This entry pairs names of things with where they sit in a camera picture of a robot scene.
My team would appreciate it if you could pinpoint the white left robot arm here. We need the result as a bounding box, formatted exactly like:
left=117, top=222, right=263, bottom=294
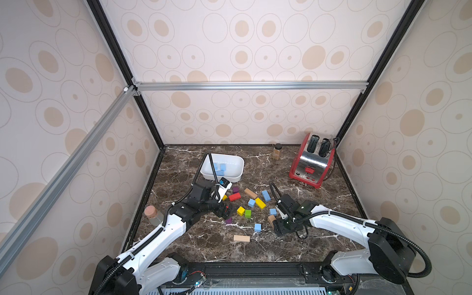
left=89, top=178, right=232, bottom=295

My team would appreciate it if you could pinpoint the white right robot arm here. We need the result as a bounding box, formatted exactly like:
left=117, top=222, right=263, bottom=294
left=272, top=194, right=432, bottom=285

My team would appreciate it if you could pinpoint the long red block middle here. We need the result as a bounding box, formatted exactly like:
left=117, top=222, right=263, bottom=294
left=229, top=193, right=241, bottom=202

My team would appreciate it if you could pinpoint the long yellow block right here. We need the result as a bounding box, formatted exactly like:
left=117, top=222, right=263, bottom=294
left=255, top=198, right=266, bottom=210

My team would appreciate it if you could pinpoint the blue cube lower middle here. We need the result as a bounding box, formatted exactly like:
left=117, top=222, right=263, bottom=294
left=254, top=223, right=262, bottom=232

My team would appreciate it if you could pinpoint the small yellow cube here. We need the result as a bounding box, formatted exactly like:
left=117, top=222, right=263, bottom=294
left=237, top=206, right=245, bottom=216

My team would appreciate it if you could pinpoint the white rectangular dish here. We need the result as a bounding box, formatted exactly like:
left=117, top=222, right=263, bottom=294
left=200, top=153, right=245, bottom=183

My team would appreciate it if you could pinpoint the long tan block upper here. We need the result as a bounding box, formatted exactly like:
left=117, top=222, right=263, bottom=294
left=245, top=188, right=258, bottom=199

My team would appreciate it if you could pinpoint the long tan block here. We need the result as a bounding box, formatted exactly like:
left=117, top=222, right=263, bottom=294
left=233, top=235, right=251, bottom=243
left=245, top=188, right=258, bottom=199

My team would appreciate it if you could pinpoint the pink lidded glass jar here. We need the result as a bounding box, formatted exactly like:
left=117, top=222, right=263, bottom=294
left=144, top=205, right=164, bottom=227

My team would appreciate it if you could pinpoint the long tan block bottom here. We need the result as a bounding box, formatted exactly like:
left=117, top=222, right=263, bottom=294
left=233, top=235, right=251, bottom=243

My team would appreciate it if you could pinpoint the red silver toaster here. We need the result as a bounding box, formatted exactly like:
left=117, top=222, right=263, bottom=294
left=289, top=133, right=339, bottom=189

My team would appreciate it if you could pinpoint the small brown spice jar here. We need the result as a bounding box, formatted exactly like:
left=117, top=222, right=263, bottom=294
left=272, top=143, right=283, bottom=160

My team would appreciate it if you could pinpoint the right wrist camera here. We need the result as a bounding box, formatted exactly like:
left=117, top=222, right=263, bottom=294
left=276, top=203, right=288, bottom=220

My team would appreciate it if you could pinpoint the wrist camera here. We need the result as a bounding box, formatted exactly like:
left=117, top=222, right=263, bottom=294
left=217, top=177, right=232, bottom=202
left=276, top=203, right=288, bottom=220

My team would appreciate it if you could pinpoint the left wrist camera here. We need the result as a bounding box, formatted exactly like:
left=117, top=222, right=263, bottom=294
left=217, top=177, right=232, bottom=202

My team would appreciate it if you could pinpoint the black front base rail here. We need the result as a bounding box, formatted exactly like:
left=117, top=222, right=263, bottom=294
left=96, top=261, right=414, bottom=295

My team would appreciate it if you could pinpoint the silver horizontal frame bar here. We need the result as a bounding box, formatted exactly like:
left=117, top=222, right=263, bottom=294
left=136, top=81, right=369, bottom=92

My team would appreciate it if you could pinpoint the silver diagonal frame bar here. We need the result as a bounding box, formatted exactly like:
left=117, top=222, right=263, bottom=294
left=1, top=85, right=137, bottom=275

